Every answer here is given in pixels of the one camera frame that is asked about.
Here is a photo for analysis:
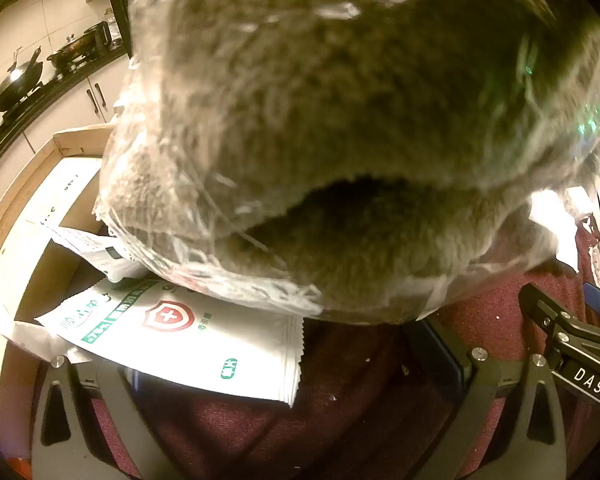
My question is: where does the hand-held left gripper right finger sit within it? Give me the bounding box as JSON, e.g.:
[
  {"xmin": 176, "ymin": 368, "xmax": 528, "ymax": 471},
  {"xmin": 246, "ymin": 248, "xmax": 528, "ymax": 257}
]
[{"xmin": 405, "ymin": 317, "xmax": 568, "ymax": 480}]

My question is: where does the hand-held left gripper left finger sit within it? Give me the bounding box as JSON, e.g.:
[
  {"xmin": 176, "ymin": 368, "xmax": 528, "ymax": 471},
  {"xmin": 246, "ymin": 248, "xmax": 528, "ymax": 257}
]
[{"xmin": 30, "ymin": 355, "xmax": 181, "ymax": 480}]

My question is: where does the white packet with red shield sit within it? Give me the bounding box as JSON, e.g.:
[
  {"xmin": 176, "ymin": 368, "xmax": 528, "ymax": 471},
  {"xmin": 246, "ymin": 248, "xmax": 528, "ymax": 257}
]
[{"xmin": 34, "ymin": 279, "xmax": 305, "ymax": 408}]

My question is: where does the cardboard box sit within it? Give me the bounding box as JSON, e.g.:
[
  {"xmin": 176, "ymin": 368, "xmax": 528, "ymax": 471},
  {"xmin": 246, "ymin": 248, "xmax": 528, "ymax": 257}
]
[{"xmin": 0, "ymin": 124, "xmax": 118, "ymax": 461}]

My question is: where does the brown plush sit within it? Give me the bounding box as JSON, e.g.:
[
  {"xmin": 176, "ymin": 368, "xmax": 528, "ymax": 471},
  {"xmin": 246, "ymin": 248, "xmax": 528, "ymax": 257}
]
[{"xmin": 94, "ymin": 0, "xmax": 600, "ymax": 326}]

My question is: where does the white plastic bag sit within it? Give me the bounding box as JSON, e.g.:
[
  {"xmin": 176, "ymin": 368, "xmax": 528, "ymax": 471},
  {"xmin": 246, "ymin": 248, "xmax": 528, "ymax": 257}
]
[{"xmin": 0, "ymin": 299, "xmax": 83, "ymax": 363}]

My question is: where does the dark red tablecloth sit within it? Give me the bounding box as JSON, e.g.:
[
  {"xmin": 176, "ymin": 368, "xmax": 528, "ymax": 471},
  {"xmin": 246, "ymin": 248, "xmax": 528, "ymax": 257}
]
[{"xmin": 30, "ymin": 220, "xmax": 600, "ymax": 480}]

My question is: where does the white printed sachet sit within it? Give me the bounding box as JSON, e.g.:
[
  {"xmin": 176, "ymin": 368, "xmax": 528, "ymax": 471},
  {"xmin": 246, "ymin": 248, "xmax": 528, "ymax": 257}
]
[{"xmin": 49, "ymin": 224, "xmax": 137, "ymax": 282}]

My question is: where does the white kitchen base cabinet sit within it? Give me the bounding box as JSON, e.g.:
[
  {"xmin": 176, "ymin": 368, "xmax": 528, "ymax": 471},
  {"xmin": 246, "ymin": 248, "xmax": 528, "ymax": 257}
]
[{"xmin": 0, "ymin": 57, "xmax": 131, "ymax": 228}]

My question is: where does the black kitchen counter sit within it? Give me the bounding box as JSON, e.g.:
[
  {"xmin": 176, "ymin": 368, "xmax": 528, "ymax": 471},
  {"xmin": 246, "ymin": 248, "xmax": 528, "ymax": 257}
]
[{"xmin": 0, "ymin": 44, "xmax": 132, "ymax": 187}]

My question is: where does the black wok with lid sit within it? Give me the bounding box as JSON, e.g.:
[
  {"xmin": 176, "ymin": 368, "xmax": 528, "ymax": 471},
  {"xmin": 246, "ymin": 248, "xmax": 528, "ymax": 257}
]
[{"xmin": 0, "ymin": 46, "xmax": 46, "ymax": 112}]

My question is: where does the cooking pot with lid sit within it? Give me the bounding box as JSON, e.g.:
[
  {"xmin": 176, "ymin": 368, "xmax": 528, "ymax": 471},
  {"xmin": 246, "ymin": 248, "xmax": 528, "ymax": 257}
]
[{"xmin": 46, "ymin": 33, "xmax": 102, "ymax": 70}]

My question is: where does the black kettle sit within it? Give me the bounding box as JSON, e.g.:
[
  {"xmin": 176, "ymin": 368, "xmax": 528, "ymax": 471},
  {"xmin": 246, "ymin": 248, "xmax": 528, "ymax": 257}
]
[{"xmin": 82, "ymin": 21, "xmax": 113, "ymax": 52}]

